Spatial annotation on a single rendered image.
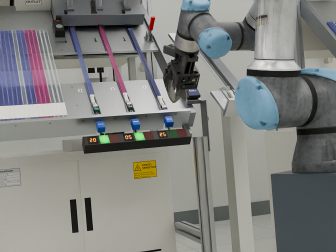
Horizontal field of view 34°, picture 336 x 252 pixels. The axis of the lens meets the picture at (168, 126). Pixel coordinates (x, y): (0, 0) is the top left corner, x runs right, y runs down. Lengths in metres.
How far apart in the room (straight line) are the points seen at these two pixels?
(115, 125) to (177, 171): 2.15
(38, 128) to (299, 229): 0.83
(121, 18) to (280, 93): 1.10
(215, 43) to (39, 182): 0.91
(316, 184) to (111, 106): 0.79
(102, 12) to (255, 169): 2.26
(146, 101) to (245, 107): 0.67
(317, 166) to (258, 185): 2.87
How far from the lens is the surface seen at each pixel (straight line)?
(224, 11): 4.11
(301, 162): 1.28
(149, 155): 2.09
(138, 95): 1.85
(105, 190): 2.05
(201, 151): 1.83
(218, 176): 3.98
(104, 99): 1.82
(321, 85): 1.27
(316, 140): 1.27
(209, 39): 1.40
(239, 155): 1.99
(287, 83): 1.19
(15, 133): 1.71
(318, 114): 1.26
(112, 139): 1.69
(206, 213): 1.85
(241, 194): 2.00
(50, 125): 1.70
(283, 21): 1.19
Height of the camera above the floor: 0.67
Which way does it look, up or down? level
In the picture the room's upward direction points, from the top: 5 degrees counter-clockwise
